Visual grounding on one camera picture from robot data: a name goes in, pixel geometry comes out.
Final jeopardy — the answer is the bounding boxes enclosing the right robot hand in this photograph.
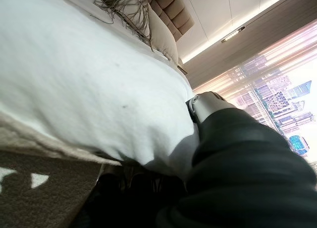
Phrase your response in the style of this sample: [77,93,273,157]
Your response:
[84,91,317,228]

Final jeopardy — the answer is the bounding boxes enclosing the white duvet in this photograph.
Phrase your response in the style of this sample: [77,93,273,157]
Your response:
[0,0,202,177]

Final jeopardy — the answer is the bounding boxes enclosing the beige bed blanket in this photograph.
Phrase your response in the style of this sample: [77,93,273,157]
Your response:
[0,113,122,167]

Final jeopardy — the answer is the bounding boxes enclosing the sheer curtain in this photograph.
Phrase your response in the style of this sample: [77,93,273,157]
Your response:
[190,19,317,165]

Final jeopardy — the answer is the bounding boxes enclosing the wooden nightstand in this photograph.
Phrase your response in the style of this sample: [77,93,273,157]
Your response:
[177,61,189,75]

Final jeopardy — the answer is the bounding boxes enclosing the ceiling light fixture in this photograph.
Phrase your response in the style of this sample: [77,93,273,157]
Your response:
[220,26,246,44]

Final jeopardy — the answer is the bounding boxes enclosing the large grey-beige pillow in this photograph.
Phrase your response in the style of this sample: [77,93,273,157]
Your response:
[145,6,179,65]

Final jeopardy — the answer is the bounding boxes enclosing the tufted upholstered headboard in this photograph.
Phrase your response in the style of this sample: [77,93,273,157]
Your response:
[140,0,196,35]

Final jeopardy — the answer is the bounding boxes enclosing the macrame fringed cushion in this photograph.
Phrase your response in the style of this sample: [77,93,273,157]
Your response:
[90,0,156,53]

